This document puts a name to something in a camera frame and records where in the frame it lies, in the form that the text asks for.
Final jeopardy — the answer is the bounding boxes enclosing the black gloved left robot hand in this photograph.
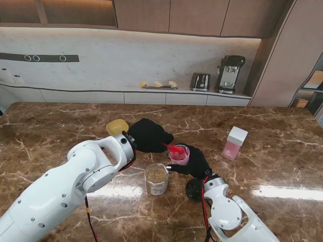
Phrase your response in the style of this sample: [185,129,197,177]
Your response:
[128,117,175,154]

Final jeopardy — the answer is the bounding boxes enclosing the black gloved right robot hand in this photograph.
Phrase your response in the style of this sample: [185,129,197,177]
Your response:
[165,145,213,180]

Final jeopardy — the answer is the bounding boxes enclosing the pink measuring cup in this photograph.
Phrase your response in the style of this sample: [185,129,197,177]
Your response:
[168,143,190,166]

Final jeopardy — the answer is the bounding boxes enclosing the red plastic scoop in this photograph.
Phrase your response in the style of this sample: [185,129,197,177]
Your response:
[163,142,185,155]

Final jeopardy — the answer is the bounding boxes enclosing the black round jar lid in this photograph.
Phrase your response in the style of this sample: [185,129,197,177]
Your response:
[185,178,205,202]

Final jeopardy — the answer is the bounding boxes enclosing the clear labelled grain jar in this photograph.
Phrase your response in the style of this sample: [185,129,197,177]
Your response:
[144,163,169,195]

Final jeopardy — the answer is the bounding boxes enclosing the pink container with white lid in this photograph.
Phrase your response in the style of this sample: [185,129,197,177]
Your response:
[222,126,249,161]

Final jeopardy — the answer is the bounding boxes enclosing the yellow plastic bowl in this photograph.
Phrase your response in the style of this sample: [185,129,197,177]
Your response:
[105,119,129,136]

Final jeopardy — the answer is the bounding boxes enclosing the white counter with drawers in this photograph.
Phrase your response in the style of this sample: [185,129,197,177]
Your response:
[0,82,253,106]

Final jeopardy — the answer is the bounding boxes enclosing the dark wooden cutting board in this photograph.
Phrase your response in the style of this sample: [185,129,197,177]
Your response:
[145,85,179,91]

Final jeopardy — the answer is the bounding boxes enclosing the black and steel toaster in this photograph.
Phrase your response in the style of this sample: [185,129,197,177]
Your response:
[189,72,211,92]

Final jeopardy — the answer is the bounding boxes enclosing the black espresso machine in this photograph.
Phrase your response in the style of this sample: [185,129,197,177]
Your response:
[213,54,246,95]

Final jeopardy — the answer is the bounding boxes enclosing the tall wooden side panel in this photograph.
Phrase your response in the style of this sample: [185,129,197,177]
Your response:
[248,0,323,108]

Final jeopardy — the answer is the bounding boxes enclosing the open shelf unit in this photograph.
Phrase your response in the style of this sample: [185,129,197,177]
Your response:
[289,51,323,119]

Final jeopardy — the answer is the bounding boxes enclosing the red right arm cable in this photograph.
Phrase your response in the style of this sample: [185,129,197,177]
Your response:
[201,175,213,242]

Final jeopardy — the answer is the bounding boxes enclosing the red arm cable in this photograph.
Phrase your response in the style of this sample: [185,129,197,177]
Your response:
[201,175,213,242]
[84,150,137,242]

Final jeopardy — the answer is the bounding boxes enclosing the red left arm cable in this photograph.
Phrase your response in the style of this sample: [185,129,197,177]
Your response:
[84,150,137,242]

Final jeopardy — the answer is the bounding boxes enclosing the black wall socket strip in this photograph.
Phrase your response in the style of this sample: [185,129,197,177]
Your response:
[0,52,80,63]

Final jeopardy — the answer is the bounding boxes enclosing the wooden wall cabinet doors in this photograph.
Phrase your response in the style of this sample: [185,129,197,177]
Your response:
[113,0,290,39]

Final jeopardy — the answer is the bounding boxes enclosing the open lit wall cabinet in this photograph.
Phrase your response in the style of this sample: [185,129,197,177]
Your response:
[0,0,119,29]

